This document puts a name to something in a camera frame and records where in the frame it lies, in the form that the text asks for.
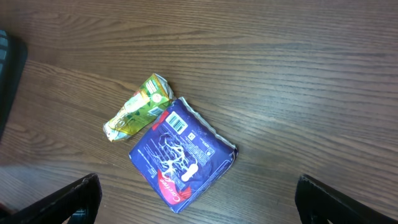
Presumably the black mesh basket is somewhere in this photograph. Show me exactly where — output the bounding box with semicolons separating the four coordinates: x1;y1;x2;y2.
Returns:
1;30;27;136

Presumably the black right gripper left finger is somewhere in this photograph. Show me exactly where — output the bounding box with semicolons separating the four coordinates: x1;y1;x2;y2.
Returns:
1;173;102;224

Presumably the purple pad package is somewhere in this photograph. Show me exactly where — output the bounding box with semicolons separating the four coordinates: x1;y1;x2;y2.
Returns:
129;97;238;213

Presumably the green juice pouch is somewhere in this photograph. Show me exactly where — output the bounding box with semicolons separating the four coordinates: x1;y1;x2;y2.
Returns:
103;73;175;142

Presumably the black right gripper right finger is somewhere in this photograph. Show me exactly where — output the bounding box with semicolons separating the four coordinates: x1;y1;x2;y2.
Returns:
295;174;397;224

